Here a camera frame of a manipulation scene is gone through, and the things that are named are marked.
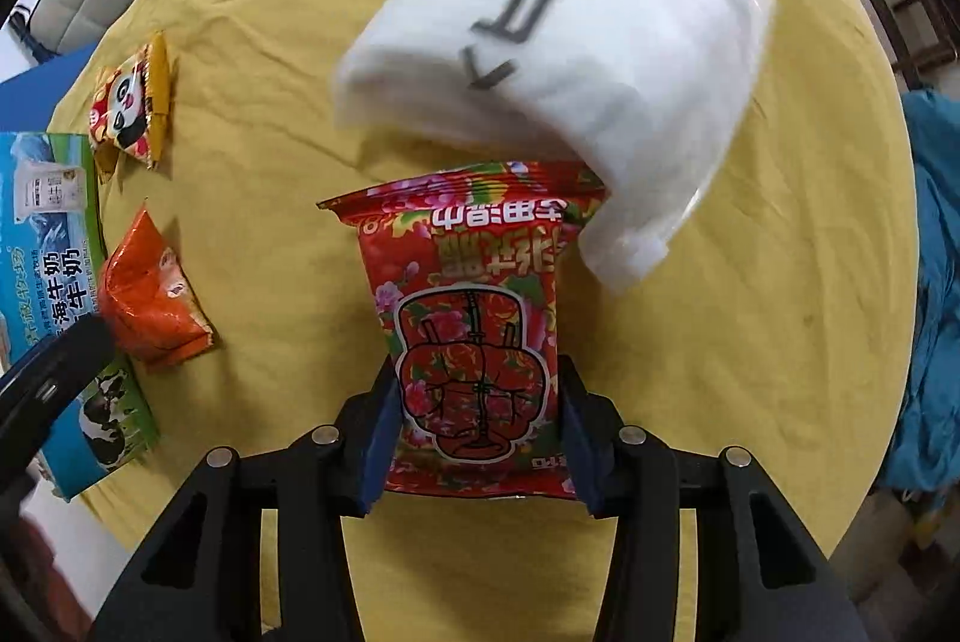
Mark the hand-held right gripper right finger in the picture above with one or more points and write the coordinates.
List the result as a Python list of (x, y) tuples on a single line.
[(581, 443)]

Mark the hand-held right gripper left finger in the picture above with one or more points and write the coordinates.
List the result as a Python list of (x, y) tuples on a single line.
[(380, 439)]

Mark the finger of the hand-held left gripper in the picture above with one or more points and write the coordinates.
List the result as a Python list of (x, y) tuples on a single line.
[(45, 379)]

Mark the red floral snack packet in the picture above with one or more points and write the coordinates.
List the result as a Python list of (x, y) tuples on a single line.
[(465, 327)]

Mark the white plastic bag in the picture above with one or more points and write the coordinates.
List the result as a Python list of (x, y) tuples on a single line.
[(570, 57)]

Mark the blue green milk carton box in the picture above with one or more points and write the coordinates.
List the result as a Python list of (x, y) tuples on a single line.
[(56, 282)]

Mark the orange snack packet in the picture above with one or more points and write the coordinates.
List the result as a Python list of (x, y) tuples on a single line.
[(154, 301)]

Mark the yellow tablecloth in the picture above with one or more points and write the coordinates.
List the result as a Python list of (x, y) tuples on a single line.
[(480, 222)]

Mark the panda print snack packet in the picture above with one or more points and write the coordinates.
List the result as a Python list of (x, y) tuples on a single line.
[(127, 106)]

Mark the teal cloth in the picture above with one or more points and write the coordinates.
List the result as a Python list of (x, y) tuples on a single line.
[(926, 297)]

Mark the dark wooden chair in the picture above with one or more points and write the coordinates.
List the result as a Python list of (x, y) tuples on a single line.
[(896, 4)]

